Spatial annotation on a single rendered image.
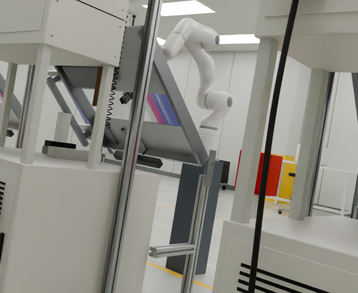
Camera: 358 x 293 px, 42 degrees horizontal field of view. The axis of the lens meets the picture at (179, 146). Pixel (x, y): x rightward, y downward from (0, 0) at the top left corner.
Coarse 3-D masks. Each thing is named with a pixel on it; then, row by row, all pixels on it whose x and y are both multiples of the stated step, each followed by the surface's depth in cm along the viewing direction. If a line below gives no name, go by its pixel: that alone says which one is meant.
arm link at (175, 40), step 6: (174, 36) 243; (180, 36) 244; (168, 42) 241; (174, 42) 241; (180, 42) 244; (162, 48) 240; (168, 48) 239; (174, 48) 241; (180, 48) 246; (168, 54) 240; (174, 54) 241; (168, 60) 245
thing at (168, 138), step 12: (108, 120) 242; (120, 120) 235; (108, 132) 251; (120, 132) 244; (144, 132) 230; (156, 132) 223; (168, 132) 218; (180, 132) 212; (156, 144) 231; (168, 144) 225; (180, 144) 219; (192, 156) 220
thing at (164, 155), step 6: (108, 144) 257; (114, 144) 254; (120, 144) 252; (120, 150) 249; (138, 150) 241; (144, 150) 240; (150, 150) 238; (150, 156) 235; (156, 156) 232; (162, 156) 229; (168, 156) 228; (174, 156) 226; (180, 156) 224; (186, 156) 222; (180, 162) 222; (186, 162) 219; (192, 162) 217
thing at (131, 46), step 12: (132, 36) 184; (132, 48) 190; (120, 60) 200; (132, 60) 195; (72, 72) 222; (84, 72) 215; (96, 72) 210; (120, 72) 206; (132, 72) 201; (72, 84) 230; (84, 84) 223; (120, 84) 213; (132, 84) 207; (156, 84) 197
